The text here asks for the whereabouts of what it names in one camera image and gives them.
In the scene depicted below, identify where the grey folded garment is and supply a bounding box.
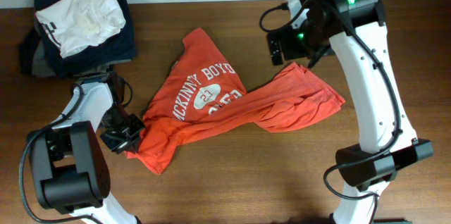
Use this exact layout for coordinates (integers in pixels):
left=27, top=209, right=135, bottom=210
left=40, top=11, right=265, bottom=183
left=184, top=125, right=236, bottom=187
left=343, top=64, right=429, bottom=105
left=31, top=41, right=56, bottom=78

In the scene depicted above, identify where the black folded garment bottom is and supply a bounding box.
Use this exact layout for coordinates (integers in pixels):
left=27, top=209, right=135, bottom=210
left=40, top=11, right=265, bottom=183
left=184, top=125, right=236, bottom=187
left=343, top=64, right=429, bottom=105
left=18, top=27, right=41, bottom=75

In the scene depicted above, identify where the navy folded garment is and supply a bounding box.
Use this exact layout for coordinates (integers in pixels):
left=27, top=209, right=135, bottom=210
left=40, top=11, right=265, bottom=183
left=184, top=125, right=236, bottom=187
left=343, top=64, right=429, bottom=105
left=34, top=0, right=137, bottom=78

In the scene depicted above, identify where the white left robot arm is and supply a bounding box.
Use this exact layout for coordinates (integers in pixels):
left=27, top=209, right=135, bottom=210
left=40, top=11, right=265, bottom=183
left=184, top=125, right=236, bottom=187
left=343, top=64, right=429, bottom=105
left=18, top=72, right=144, bottom=224

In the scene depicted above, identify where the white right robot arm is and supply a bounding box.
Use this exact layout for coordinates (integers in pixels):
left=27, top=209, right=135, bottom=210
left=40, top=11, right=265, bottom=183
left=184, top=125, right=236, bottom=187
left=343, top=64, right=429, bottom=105
left=266, top=0, right=433, bottom=223

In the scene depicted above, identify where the orange printed t-shirt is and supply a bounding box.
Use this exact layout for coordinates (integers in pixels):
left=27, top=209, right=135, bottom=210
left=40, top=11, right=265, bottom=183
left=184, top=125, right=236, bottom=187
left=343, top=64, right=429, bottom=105
left=125, top=28, right=345, bottom=175

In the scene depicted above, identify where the white folded t-shirt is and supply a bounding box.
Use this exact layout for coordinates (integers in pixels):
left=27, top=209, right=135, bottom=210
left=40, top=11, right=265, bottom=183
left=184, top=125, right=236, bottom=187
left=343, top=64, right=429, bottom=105
left=36, top=0, right=126, bottom=58

